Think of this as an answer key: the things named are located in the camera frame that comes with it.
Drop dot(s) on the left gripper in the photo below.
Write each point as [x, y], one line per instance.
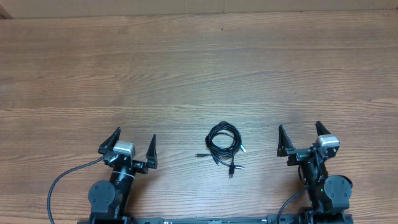
[142, 166]

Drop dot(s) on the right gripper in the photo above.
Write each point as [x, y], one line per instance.
[298, 155]

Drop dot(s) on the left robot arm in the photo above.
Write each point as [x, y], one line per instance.
[109, 198]

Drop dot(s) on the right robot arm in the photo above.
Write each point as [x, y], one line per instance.
[329, 194]

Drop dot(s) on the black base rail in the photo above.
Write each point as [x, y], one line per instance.
[270, 219]

